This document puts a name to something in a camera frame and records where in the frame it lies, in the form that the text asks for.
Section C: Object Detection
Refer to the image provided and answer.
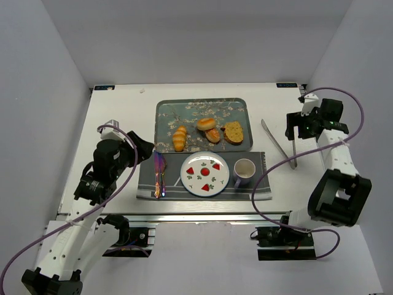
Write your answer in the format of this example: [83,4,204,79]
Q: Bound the steel serving tongs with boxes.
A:
[260,119,298,168]

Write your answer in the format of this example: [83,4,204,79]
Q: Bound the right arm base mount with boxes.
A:
[250,226,316,261]

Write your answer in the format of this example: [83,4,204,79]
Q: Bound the grey cloth placemat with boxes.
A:
[136,151,273,201]

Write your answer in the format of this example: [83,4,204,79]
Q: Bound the purple mug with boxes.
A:
[233,159,256,189]

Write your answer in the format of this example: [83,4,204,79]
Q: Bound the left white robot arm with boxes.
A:
[21,131,154,294]

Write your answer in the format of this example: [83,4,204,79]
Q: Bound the left blue corner label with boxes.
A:
[94,85,115,91]

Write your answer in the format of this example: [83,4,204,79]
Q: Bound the aluminium table edge rail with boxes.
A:
[57,210,292,224]

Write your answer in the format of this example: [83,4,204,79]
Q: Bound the striped orange bread roll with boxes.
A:
[172,125,187,152]

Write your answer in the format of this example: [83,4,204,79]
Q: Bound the iridescent knife inner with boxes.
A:
[158,153,166,197]

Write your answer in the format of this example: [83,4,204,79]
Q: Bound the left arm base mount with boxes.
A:
[95,214,155,258]

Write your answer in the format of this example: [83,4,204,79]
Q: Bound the round sesame bun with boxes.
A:
[204,128,220,144]

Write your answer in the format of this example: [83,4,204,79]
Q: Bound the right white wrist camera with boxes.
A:
[298,93,319,116]

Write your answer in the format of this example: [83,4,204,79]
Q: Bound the iridescent knife outer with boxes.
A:
[154,151,161,199]

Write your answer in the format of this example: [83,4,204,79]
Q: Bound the purple cable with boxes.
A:
[0,125,138,293]
[251,87,365,261]

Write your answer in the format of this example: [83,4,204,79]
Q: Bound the iridescent fork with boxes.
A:
[159,156,168,197]

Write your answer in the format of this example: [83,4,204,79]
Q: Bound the golden ring doughnut bread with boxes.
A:
[196,118,217,131]

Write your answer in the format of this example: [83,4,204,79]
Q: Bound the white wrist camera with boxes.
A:
[298,93,319,116]
[98,119,125,142]

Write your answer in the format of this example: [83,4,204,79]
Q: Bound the brown bread slice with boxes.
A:
[224,121,244,145]

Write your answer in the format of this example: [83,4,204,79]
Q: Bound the white watermelon pattern plate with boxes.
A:
[180,152,231,198]

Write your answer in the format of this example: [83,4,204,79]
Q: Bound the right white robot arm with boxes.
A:
[282,94,372,232]

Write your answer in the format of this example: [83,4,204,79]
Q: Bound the right blue corner label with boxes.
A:
[276,82,298,88]

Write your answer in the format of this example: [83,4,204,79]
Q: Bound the blue floral serving tray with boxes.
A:
[155,98,253,153]

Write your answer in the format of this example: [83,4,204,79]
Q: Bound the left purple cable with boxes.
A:
[0,125,138,293]

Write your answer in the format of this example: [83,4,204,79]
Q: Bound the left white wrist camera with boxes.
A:
[98,119,125,142]

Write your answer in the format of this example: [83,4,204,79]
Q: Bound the iridescent knife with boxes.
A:
[154,151,161,199]
[158,153,166,197]

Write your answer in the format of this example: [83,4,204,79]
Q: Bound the blue corner label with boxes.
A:
[94,85,115,91]
[276,82,298,88]

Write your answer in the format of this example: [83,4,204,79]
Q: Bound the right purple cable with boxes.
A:
[251,87,365,261]

